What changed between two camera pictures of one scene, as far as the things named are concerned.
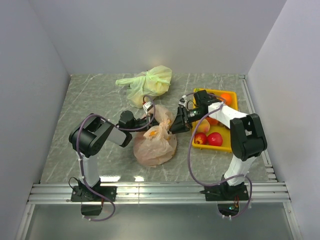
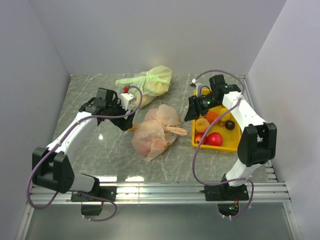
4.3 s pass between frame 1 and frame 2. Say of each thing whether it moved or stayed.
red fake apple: stayed
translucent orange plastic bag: moved
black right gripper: moved
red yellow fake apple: stayed
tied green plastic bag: stayed
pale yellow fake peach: stayed
